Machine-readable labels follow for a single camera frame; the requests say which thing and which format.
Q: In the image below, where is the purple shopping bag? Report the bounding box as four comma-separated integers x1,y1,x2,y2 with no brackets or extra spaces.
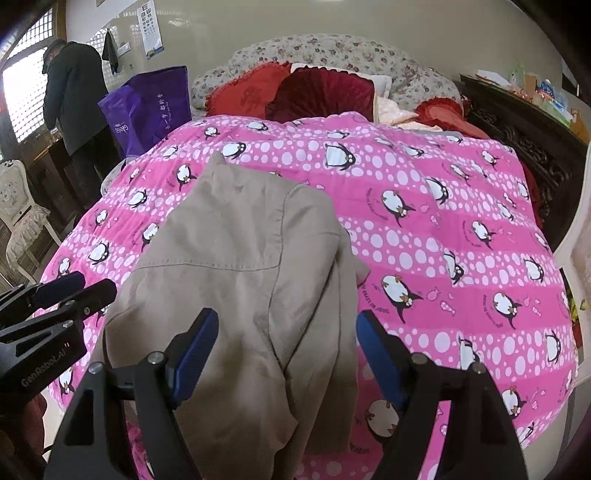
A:
98,66,191,157

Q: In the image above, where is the floral bedding roll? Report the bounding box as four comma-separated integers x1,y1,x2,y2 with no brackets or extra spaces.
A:
190,33,461,110

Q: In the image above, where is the red cushion at right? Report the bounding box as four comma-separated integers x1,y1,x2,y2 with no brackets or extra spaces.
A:
415,98,489,140

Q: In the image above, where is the window with lattice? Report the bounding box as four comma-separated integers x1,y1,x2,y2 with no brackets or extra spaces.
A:
2,7,55,143

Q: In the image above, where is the dark red velvet pillow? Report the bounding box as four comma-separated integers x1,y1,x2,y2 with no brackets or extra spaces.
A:
264,67,376,123

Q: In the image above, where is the peach folded cloth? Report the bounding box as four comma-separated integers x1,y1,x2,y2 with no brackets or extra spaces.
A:
375,97,424,130

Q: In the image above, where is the bright red pillow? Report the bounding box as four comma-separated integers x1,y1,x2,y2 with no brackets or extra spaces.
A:
205,62,291,119

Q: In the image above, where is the white ornate chair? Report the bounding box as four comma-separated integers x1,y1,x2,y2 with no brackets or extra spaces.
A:
0,160,61,283

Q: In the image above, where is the wall calendar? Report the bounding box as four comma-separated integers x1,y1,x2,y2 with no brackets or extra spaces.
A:
136,0,164,59

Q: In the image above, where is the khaki zip jacket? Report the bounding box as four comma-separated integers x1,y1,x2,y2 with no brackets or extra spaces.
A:
92,153,358,479

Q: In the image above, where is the dark wooden headboard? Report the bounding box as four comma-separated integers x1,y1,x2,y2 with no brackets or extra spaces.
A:
457,75,587,249

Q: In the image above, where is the pink penguin quilt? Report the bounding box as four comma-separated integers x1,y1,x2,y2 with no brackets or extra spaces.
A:
38,111,581,480

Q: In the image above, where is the dark cloth on wall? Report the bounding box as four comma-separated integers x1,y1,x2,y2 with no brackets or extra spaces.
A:
101,30,119,75

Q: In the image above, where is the clutter on headboard shelf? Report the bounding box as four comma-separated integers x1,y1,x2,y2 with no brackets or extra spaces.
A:
476,64,590,143

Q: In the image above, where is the dark wooden desk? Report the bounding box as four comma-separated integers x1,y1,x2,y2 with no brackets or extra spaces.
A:
27,139,85,230

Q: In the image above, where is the person in dark coat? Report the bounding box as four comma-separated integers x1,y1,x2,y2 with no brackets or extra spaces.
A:
42,39,120,210

